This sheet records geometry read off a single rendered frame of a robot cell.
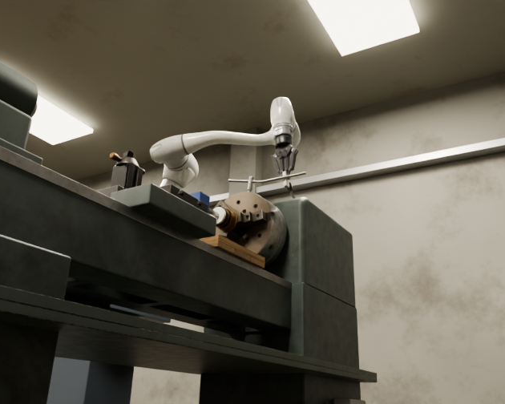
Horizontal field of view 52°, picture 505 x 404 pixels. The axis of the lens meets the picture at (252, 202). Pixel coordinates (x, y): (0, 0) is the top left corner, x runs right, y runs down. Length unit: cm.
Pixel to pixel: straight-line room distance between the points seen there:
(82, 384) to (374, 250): 295
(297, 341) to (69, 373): 89
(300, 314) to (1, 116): 129
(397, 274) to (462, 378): 90
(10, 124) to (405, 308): 352
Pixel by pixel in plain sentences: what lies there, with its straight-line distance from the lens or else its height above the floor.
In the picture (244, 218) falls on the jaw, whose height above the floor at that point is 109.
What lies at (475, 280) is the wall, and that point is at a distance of 426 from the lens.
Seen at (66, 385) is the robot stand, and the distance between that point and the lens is 221.
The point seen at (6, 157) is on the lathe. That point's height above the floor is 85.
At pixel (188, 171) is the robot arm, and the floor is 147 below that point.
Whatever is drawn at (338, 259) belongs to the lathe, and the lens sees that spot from 246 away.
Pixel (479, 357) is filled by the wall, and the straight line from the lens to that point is 418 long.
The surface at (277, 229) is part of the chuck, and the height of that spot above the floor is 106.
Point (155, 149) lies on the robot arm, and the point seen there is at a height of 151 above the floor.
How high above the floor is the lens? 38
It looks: 22 degrees up
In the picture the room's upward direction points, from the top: 2 degrees clockwise
